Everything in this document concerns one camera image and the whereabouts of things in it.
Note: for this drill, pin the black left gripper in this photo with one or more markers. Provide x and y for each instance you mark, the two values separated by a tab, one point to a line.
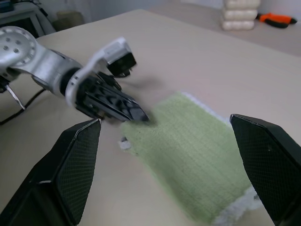
85	96

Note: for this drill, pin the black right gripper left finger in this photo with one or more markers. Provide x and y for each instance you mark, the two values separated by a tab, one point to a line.
58	179

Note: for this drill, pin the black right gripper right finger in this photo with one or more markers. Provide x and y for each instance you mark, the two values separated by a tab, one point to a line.
270	160

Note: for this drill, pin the green towel with white trim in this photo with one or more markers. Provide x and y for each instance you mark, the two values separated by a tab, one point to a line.
188	153

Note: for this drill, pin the tan round basket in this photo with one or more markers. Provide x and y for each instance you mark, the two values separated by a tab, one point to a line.
70	20

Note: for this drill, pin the grey cabinet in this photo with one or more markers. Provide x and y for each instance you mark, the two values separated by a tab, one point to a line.
21	16

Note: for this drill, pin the orange and black pliers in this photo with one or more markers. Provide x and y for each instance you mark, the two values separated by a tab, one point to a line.
275	19

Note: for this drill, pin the cream ribbed plant pot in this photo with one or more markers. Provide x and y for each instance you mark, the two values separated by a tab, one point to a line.
238	16

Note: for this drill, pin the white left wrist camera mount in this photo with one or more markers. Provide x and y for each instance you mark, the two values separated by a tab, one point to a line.
110	50

